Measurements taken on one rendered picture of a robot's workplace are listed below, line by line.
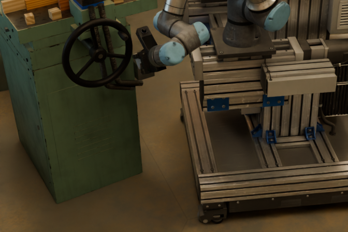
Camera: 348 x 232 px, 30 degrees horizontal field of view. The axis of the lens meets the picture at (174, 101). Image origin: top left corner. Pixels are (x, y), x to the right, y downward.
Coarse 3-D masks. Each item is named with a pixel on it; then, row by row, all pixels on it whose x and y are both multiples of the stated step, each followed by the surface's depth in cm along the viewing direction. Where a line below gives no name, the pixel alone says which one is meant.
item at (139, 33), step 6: (138, 30) 229; (144, 30) 229; (138, 36) 229; (144, 36) 228; (150, 36) 229; (144, 42) 227; (150, 42) 227; (156, 42) 228; (144, 48) 227; (150, 48) 226
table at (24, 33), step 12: (132, 0) 267; (144, 0) 268; (156, 0) 271; (12, 12) 261; (24, 12) 261; (36, 12) 260; (48, 12) 260; (120, 12) 265; (132, 12) 268; (12, 24) 252; (24, 24) 252; (36, 24) 251; (48, 24) 252; (60, 24) 255; (72, 24) 257; (24, 36) 250; (36, 36) 252; (48, 36) 255; (84, 36) 252
